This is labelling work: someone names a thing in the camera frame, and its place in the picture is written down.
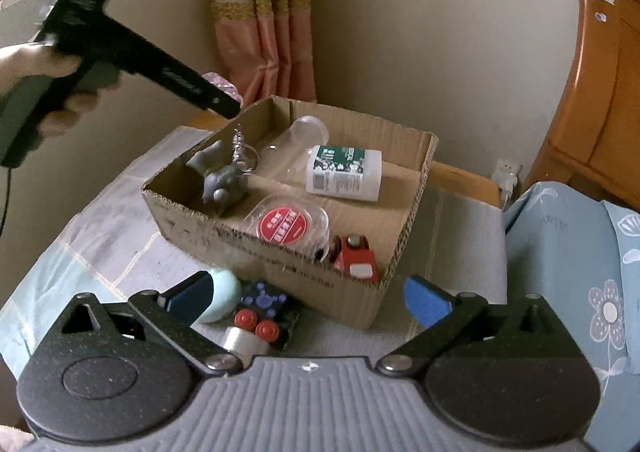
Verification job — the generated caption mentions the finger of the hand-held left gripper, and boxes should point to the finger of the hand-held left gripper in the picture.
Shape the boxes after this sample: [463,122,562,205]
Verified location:
[106,26,242,120]

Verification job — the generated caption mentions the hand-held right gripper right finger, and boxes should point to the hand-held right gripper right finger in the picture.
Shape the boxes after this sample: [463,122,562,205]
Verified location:
[375,276,566,377]

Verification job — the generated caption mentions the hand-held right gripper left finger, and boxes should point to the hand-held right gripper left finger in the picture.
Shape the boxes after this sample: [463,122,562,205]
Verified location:
[57,271,241,376]

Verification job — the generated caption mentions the mint green ball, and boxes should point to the mint green ball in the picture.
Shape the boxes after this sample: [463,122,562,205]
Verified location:
[197,267,244,324]

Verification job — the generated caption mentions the pink keychain toy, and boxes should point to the pink keychain toy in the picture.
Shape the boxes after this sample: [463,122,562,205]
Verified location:
[202,72,261,171]

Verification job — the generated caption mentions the bottle of yellow capsules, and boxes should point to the bottle of yellow capsules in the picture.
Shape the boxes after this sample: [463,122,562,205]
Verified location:
[221,326,264,357]

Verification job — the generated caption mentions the black spotted fidget toy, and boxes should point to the black spotted fidget toy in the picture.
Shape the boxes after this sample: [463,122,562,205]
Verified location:
[220,280,302,352]

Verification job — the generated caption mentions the red toy car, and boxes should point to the red toy car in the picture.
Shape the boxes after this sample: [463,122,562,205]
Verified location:
[326,233,384,284]

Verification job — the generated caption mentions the cardboard box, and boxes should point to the cardboard box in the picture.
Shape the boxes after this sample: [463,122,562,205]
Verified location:
[140,95,440,331]

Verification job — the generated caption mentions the grey animal figurine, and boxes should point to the grey animal figurine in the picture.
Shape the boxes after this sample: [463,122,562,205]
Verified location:
[185,139,252,219]

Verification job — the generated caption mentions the clear container with red label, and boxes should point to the clear container with red label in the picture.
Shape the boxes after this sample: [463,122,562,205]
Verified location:
[244,191,331,260]

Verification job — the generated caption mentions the clear plastic jar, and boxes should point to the clear plastic jar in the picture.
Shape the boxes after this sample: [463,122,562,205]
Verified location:
[270,115,331,179]

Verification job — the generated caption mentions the white bottle with green label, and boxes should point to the white bottle with green label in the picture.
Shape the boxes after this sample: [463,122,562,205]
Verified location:
[304,144,384,203]

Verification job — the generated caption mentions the person's left hand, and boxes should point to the person's left hand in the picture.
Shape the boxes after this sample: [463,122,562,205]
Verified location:
[0,44,122,136]

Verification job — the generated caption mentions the pink curtain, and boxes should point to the pink curtain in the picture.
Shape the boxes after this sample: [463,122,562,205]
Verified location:
[204,0,319,104]

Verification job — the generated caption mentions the blue floral bed sheet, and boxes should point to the blue floral bed sheet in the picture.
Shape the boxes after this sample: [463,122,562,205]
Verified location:
[502,181,640,452]

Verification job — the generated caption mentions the blue floral pillow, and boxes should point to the blue floral pillow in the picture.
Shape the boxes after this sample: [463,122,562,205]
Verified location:
[602,199,640,265]

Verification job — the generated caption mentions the wooden headboard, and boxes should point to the wooden headboard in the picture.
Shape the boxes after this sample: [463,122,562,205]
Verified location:
[522,0,640,214]

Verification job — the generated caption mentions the white wall plug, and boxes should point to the white wall plug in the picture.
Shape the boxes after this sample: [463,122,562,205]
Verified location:
[492,157,524,199]

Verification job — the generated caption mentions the black cable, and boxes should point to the black cable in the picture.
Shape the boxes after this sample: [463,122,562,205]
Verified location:
[0,166,14,244]

